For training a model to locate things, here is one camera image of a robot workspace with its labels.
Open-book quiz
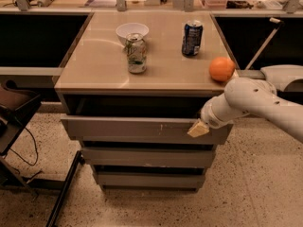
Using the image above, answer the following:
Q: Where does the green white soda can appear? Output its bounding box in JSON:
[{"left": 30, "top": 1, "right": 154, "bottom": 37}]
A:
[{"left": 125, "top": 33, "right": 147, "bottom": 74}]

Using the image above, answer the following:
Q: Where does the grey top drawer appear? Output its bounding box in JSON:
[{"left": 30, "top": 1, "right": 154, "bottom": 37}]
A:
[{"left": 62, "top": 114, "right": 233, "bottom": 145}]

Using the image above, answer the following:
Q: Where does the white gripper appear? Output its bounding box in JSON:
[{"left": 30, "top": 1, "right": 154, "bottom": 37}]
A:
[{"left": 187, "top": 95, "right": 232, "bottom": 137}]

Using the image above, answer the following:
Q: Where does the orange fruit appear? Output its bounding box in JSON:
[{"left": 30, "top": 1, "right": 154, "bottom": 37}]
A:
[{"left": 209, "top": 57, "right": 236, "bottom": 82}]

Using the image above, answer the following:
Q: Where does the black metal floor bar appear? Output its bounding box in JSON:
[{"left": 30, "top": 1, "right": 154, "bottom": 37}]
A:
[{"left": 45, "top": 150, "right": 81, "bottom": 227}]

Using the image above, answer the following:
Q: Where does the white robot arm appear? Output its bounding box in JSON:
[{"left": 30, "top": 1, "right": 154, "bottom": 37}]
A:
[{"left": 187, "top": 78, "right": 303, "bottom": 142}]

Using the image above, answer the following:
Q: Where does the white-tipped stick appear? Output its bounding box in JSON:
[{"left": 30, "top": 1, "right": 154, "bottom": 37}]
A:
[{"left": 245, "top": 17, "right": 284, "bottom": 70}]

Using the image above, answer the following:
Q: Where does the grey bottom drawer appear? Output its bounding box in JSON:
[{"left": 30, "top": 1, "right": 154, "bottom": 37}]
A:
[{"left": 93, "top": 172, "right": 205, "bottom": 189}]

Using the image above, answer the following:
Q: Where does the grey drawer cabinet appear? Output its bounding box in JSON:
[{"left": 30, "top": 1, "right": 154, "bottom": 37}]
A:
[{"left": 54, "top": 10, "right": 247, "bottom": 193}]

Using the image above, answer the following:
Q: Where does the dark cart on left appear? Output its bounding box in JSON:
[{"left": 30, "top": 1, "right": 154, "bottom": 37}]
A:
[{"left": 0, "top": 80, "right": 41, "bottom": 191}]

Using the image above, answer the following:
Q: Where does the grey drawer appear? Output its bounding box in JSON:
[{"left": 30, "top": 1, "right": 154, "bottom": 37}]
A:
[
  {"left": 62, "top": 114, "right": 233, "bottom": 145},
  {"left": 93, "top": 172, "right": 205, "bottom": 189},
  {"left": 81, "top": 148, "right": 214, "bottom": 168}
]

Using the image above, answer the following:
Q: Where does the blue soda can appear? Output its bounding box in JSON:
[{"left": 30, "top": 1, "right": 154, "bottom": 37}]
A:
[{"left": 182, "top": 20, "right": 203, "bottom": 57}]

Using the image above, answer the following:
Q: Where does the black cable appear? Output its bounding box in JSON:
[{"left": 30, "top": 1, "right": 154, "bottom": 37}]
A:
[{"left": 9, "top": 126, "right": 40, "bottom": 167}]

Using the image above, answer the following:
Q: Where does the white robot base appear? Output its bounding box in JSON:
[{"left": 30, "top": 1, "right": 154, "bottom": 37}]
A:
[{"left": 260, "top": 64, "right": 303, "bottom": 92}]

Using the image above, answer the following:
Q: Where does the white bowl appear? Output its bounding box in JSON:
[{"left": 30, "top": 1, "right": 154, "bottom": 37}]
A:
[{"left": 116, "top": 23, "right": 149, "bottom": 45}]

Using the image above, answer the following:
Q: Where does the grey middle drawer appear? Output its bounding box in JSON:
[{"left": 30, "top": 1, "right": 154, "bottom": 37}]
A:
[{"left": 81, "top": 148, "right": 214, "bottom": 168}]

